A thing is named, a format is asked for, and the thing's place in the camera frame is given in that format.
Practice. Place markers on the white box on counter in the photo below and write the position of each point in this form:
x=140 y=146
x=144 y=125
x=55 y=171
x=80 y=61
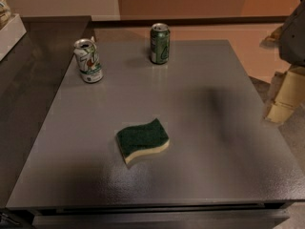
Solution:
x=10 y=34

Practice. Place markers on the green soda can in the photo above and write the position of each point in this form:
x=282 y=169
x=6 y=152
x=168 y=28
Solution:
x=160 y=43

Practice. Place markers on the white 7up can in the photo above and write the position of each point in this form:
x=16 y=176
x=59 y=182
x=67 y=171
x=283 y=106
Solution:
x=87 y=58

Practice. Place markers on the green and yellow sponge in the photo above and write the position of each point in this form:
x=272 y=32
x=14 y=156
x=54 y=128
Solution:
x=142 y=140

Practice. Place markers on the dark side counter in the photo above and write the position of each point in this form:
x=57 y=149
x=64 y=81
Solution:
x=30 y=76

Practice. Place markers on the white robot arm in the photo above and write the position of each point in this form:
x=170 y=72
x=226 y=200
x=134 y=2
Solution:
x=292 y=38

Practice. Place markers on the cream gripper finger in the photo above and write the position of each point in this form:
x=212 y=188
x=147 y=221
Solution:
x=286 y=93

